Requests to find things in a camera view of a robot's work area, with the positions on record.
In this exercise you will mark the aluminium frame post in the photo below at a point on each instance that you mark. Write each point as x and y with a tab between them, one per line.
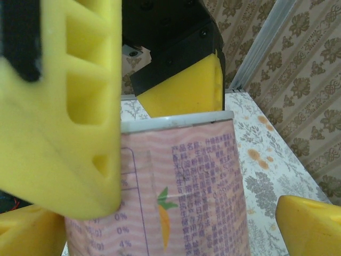
257	48

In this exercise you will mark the pink carrot-print tin can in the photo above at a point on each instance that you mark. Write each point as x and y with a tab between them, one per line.
199	186

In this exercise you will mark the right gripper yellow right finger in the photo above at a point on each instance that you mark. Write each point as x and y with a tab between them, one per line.
314	229

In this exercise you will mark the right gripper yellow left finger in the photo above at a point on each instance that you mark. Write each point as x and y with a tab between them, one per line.
26	234

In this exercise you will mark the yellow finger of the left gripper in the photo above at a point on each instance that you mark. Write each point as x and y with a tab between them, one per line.
53	149
181	90

